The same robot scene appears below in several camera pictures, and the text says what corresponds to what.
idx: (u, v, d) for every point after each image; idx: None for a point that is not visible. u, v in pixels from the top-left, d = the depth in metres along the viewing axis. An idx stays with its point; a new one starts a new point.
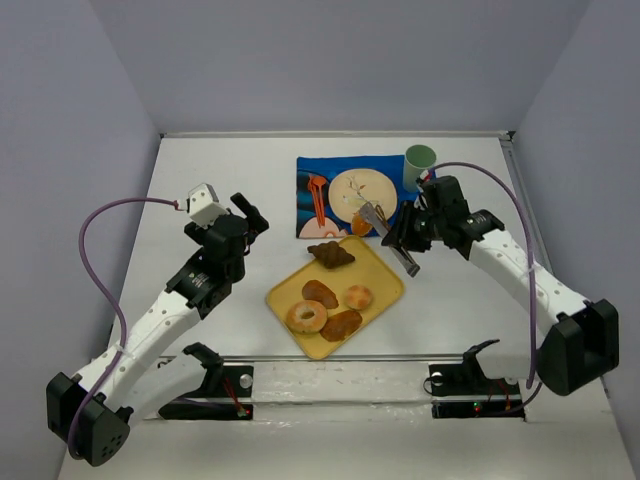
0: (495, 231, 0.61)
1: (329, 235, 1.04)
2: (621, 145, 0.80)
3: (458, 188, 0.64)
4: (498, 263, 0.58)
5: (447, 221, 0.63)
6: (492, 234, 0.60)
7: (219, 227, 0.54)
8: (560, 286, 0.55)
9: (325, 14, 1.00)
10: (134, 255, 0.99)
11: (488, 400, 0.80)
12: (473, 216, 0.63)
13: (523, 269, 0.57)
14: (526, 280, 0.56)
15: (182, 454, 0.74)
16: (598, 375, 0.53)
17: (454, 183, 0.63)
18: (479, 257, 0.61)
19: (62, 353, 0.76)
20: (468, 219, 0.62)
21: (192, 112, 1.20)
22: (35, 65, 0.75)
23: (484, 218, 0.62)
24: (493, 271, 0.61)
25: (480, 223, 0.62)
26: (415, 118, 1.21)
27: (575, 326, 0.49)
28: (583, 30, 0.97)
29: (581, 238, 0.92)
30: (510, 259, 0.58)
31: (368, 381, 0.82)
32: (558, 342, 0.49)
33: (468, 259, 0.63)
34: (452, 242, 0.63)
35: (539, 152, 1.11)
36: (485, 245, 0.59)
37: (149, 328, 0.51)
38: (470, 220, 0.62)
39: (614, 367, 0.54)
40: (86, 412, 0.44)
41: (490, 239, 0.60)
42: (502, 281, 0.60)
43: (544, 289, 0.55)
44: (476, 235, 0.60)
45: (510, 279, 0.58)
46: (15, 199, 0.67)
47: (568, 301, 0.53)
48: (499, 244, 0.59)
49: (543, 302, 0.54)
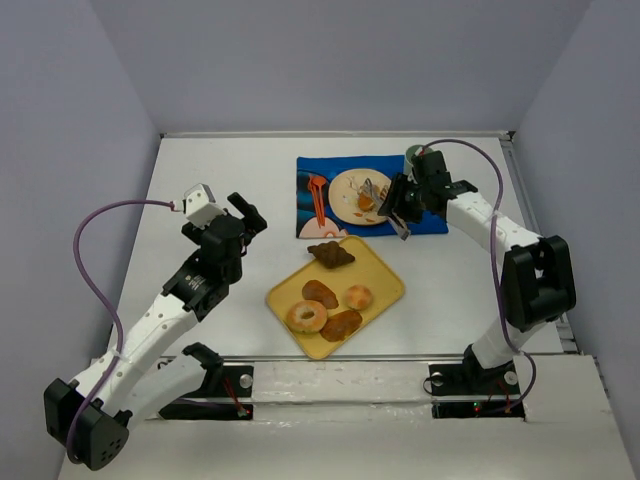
0: (469, 193, 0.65)
1: (329, 235, 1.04)
2: (621, 145, 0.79)
3: (443, 163, 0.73)
4: (467, 215, 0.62)
5: (428, 186, 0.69)
6: (465, 195, 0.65)
7: (216, 229, 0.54)
8: (518, 228, 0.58)
9: (324, 14, 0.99)
10: (134, 256, 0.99)
11: (488, 400, 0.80)
12: (452, 183, 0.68)
13: (487, 216, 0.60)
14: (489, 224, 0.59)
15: (183, 454, 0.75)
16: (555, 312, 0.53)
17: (439, 157, 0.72)
18: (454, 216, 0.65)
19: (62, 354, 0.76)
20: (446, 186, 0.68)
21: (192, 112, 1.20)
22: (34, 67, 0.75)
23: (461, 186, 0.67)
24: (466, 227, 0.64)
25: (456, 188, 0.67)
26: (416, 117, 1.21)
27: (524, 253, 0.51)
28: (584, 28, 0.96)
29: (582, 238, 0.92)
30: (478, 210, 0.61)
31: (368, 381, 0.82)
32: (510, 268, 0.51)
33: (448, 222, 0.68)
34: (431, 206, 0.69)
35: (540, 151, 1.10)
36: (457, 202, 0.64)
37: (145, 333, 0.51)
38: (447, 187, 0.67)
39: (573, 307, 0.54)
40: (84, 418, 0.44)
41: (462, 198, 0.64)
42: (473, 236, 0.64)
43: (504, 230, 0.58)
44: (450, 196, 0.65)
45: (477, 228, 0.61)
46: (14, 201, 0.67)
47: (524, 237, 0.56)
48: (470, 201, 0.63)
49: (501, 240, 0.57)
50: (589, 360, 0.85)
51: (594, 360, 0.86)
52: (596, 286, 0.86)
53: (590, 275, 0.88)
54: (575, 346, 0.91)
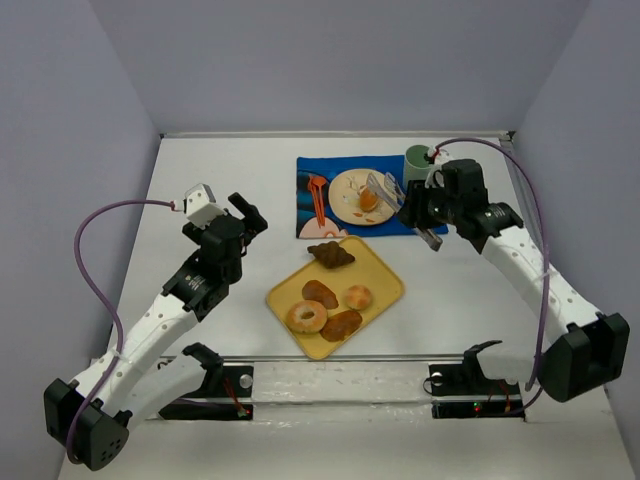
0: (514, 229, 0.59)
1: (329, 235, 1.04)
2: (621, 144, 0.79)
3: (481, 176, 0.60)
4: (512, 261, 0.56)
5: (463, 209, 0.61)
6: (509, 231, 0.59)
7: (216, 229, 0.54)
8: (573, 295, 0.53)
9: (324, 13, 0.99)
10: (134, 256, 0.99)
11: (488, 400, 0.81)
12: (491, 209, 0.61)
13: (538, 272, 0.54)
14: (540, 284, 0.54)
15: (182, 454, 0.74)
16: (597, 385, 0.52)
17: (478, 170, 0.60)
18: (494, 255, 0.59)
19: (62, 353, 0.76)
20: (486, 212, 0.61)
21: (192, 112, 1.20)
22: (34, 66, 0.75)
23: (502, 213, 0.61)
24: (505, 270, 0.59)
25: (498, 218, 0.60)
26: (415, 117, 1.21)
27: (585, 339, 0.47)
28: (584, 28, 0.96)
29: (581, 238, 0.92)
30: (525, 259, 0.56)
31: (368, 381, 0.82)
32: (565, 354, 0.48)
33: (481, 254, 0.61)
34: (466, 233, 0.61)
35: (539, 152, 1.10)
36: (502, 242, 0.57)
37: (145, 334, 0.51)
38: (487, 213, 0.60)
39: (614, 378, 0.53)
40: (83, 417, 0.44)
41: (507, 237, 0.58)
42: (513, 281, 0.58)
43: (557, 295, 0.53)
44: (493, 230, 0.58)
45: (522, 279, 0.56)
46: (14, 200, 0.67)
47: (580, 311, 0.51)
48: (516, 244, 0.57)
49: (554, 310, 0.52)
50: None
51: None
52: (595, 286, 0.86)
53: (590, 275, 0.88)
54: None
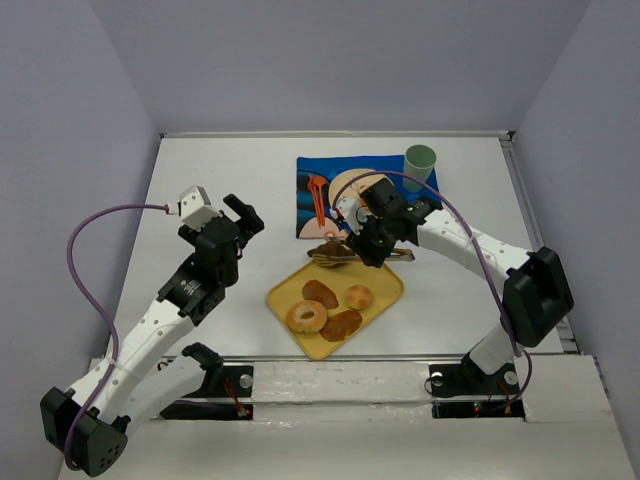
0: (436, 213, 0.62)
1: (329, 235, 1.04)
2: (621, 144, 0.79)
3: (392, 186, 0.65)
4: (443, 239, 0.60)
5: (389, 216, 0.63)
6: (433, 215, 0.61)
7: (210, 233, 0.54)
8: (503, 246, 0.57)
9: (324, 13, 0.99)
10: (134, 257, 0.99)
11: (488, 400, 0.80)
12: (413, 204, 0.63)
13: (466, 238, 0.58)
14: (472, 247, 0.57)
15: (183, 454, 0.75)
16: (559, 319, 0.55)
17: (386, 182, 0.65)
18: (427, 241, 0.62)
19: (62, 354, 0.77)
20: (409, 208, 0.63)
21: (193, 112, 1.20)
22: (35, 71, 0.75)
23: (423, 203, 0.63)
24: (442, 249, 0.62)
25: (421, 210, 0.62)
26: (416, 116, 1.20)
27: (525, 277, 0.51)
28: (584, 27, 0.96)
29: (581, 237, 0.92)
30: (453, 231, 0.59)
31: (368, 381, 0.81)
32: (516, 298, 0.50)
33: (419, 245, 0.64)
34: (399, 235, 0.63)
35: (540, 150, 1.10)
36: (428, 226, 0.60)
37: (141, 340, 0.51)
38: (411, 208, 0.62)
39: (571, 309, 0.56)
40: (80, 427, 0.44)
41: (431, 220, 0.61)
42: (452, 257, 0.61)
43: (490, 251, 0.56)
44: (419, 220, 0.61)
45: (457, 251, 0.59)
46: (14, 204, 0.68)
47: (514, 257, 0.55)
48: (440, 222, 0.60)
49: (492, 264, 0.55)
50: (589, 360, 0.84)
51: (594, 360, 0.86)
52: (596, 286, 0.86)
53: (591, 275, 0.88)
54: (574, 347, 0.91)
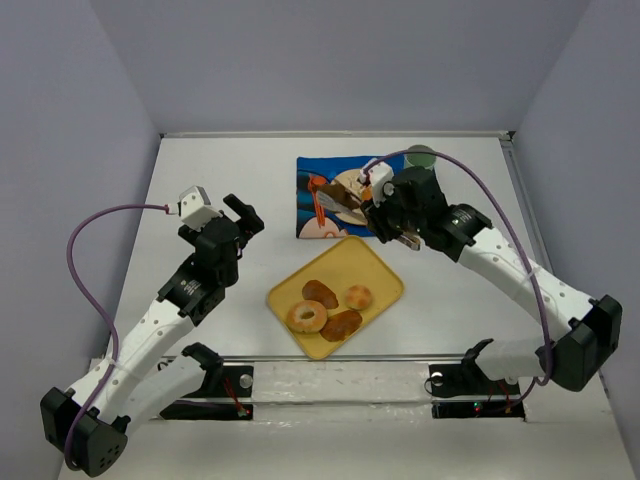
0: (483, 230, 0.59)
1: (329, 235, 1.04)
2: (621, 143, 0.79)
3: (436, 184, 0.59)
4: (495, 266, 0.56)
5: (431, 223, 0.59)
6: (481, 233, 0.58)
7: (210, 233, 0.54)
8: (564, 287, 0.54)
9: (324, 13, 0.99)
10: (134, 257, 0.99)
11: (488, 400, 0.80)
12: (457, 213, 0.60)
13: (524, 273, 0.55)
14: (529, 284, 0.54)
15: (183, 454, 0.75)
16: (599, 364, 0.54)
17: (431, 177, 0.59)
18: (474, 262, 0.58)
19: (62, 354, 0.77)
20: (453, 218, 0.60)
21: (192, 112, 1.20)
22: (35, 70, 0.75)
23: (468, 215, 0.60)
24: (487, 274, 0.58)
25: (465, 222, 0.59)
26: (416, 116, 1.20)
27: (588, 333, 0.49)
28: (584, 27, 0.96)
29: (581, 237, 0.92)
30: (508, 262, 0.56)
31: (367, 381, 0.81)
32: (575, 350, 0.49)
33: (456, 261, 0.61)
34: (436, 245, 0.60)
35: (540, 150, 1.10)
36: (478, 249, 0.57)
37: (141, 341, 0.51)
38: (455, 220, 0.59)
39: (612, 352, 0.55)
40: (79, 427, 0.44)
41: (483, 242, 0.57)
42: (497, 283, 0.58)
43: (550, 293, 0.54)
44: (464, 236, 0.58)
45: (510, 281, 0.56)
46: (13, 203, 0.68)
47: (573, 302, 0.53)
48: (493, 247, 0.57)
49: (551, 308, 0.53)
50: None
51: None
52: (596, 286, 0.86)
53: (591, 275, 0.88)
54: None
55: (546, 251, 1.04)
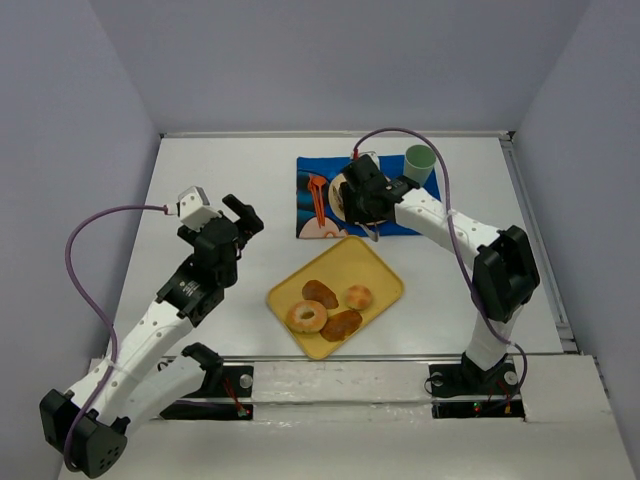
0: (412, 192, 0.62)
1: (329, 235, 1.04)
2: (621, 143, 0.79)
3: (375, 164, 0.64)
4: (419, 217, 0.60)
5: (368, 193, 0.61)
6: (410, 194, 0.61)
7: (208, 233, 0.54)
8: (476, 224, 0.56)
9: (324, 13, 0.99)
10: (133, 258, 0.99)
11: (488, 400, 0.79)
12: (392, 183, 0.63)
13: (441, 217, 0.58)
14: (446, 225, 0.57)
15: (183, 454, 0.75)
16: (527, 295, 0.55)
17: (369, 158, 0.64)
18: (405, 219, 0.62)
19: (62, 355, 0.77)
20: (388, 187, 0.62)
21: (192, 112, 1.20)
22: (35, 71, 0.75)
23: (402, 184, 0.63)
24: (420, 228, 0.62)
25: (399, 189, 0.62)
26: (416, 116, 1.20)
27: (494, 254, 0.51)
28: (584, 26, 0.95)
29: (582, 237, 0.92)
30: (429, 210, 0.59)
31: (367, 381, 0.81)
32: (485, 274, 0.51)
33: (398, 223, 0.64)
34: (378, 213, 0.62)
35: (540, 150, 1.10)
36: (406, 204, 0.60)
37: (140, 341, 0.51)
38: (389, 188, 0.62)
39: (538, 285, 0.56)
40: (79, 428, 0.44)
41: (409, 197, 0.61)
42: (429, 236, 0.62)
43: (462, 229, 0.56)
44: (397, 199, 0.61)
45: (433, 229, 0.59)
46: (14, 205, 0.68)
47: (484, 233, 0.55)
48: (417, 202, 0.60)
49: (463, 241, 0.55)
50: (589, 360, 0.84)
51: (594, 360, 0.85)
52: (597, 287, 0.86)
53: (592, 275, 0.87)
54: (575, 347, 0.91)
55: (546, 251, 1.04)
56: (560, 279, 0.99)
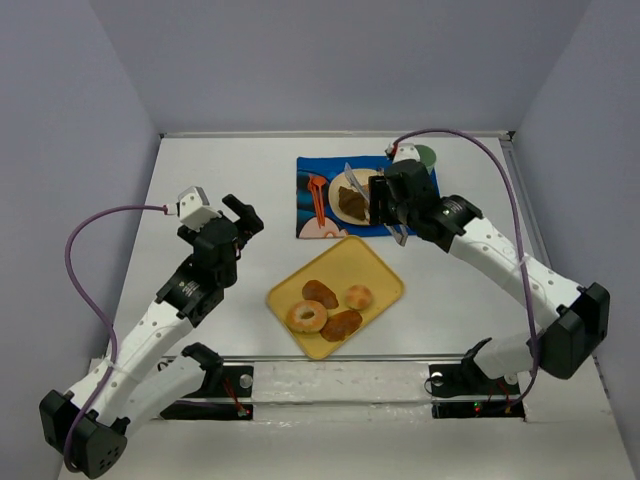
0: (474, 221, 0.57)
1: (329, 235, 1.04)
2: (620, 142, 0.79)
3: (427, 173, 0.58)
4: (484, 255, 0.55)
5: None
6: (472, 224, 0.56)
7: (208, 233, 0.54)
8: (552, 275, 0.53)
9: (324, 13, 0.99)
10: (133, 258, 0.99)
11: (488, 400, 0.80)
12: (448, 204, 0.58)
13: (514, 261, 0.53)
14: (519, 273, 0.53)
15: (183, 455, 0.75)
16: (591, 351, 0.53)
17: (422, 168, 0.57)
18: (463, 252, 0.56)
19: (62, 355, 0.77)
20: (443, 209, 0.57)
21: (192, 112, 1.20)
22: (35, 71, 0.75)
23: (460, 207, 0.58)
24: (479, 265, 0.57)
25: (457, 214, 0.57)
26: (416, 116, 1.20)
27: (575, 317, 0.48)
28: (584, 26, 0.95)
29: (581, 236, 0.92)
30: (497, 250, 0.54)
31: (367, 381, 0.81)
32: (563, 338, 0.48)
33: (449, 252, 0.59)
34: (428, 236, 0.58)
35: (540, 151, 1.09)
36: (469, 238, 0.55)
37: (139, 343, 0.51)
38: (446, 210, 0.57)
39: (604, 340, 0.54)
40: (79, 429, 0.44)
41: (473, 231, 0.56)
42: (487, 274, 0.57)
43: (538, 281, 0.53)
44: (456, 228, 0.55)
45: (500, 271, 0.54)
46: (14, 203, 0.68)
47: (563, 290, 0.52)
48: (482, 236, 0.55)
49: (540, 295, 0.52)
50: (589, 360, 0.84)
51: (594, 360, 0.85)
52: None
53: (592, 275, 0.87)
54: None
55: (546, 251, 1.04)
56: None
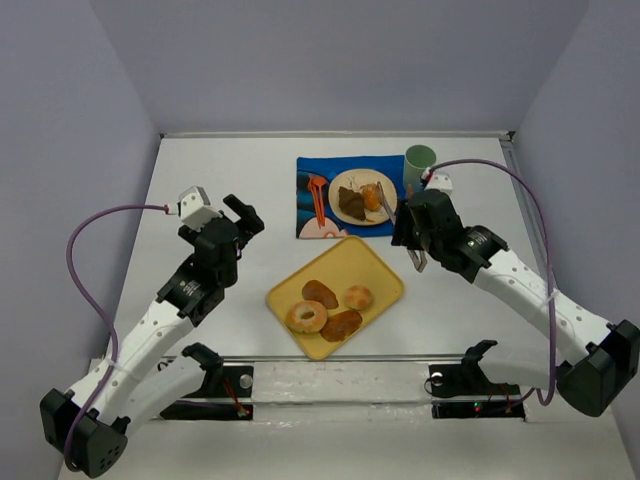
0: (500, 253, 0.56)
1: (329, 235, 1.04)
2: (620, 142, 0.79)
3: (451, 204, 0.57)
4: (510, 289, 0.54)
5: None
6: (497, 256, 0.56)
7: (209, 233, 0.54)
8: (581, 312, 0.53)
9: (323, 13, 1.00)
10: (133, 258, 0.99)
11: (488, 400, 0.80)
12: (472, 235, 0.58)
13: (542, 297, 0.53)
14: (547, 308, 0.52)
15: (183, 455, 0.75)
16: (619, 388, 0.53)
17: (447, 199, 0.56)
18: (489, 285, 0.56)
19: (61, 355, 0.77)
20: (468, 240, 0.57)
21: (192, 112, 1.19)
22: (35, 70, 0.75)
23: (484, 238, 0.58)
24: (504, 297, 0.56)
25: (482, 245, 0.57)
26: (416, 116, 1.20)
27: (604, 356, 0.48)
28: (583, 26, 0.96)
29: (581, 236, 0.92)
30: (524, 284, 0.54)
31: (367, 381, 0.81)
32: (592, 378, 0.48)
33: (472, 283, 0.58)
34: (452, 267, 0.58)
35: (540, 151, 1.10)
36: (495, 271, 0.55)
37: (140, 342, 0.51)
38: (470, 241, 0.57)
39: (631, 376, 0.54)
40: (80, 428, 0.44)
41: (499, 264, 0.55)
42: (511, 306, 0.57)
43: (566, 317, 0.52)
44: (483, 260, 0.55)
45: (527, 306, 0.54)
46: (14, 202, 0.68)
47: (592, 328, 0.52)
48: (508, 269, 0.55)
49: (568, 332, 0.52)
50: None
51: None
52: (596, 286, 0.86)
53: (592, 275, 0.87)
54: None
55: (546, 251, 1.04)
56: (559, 279, 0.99)
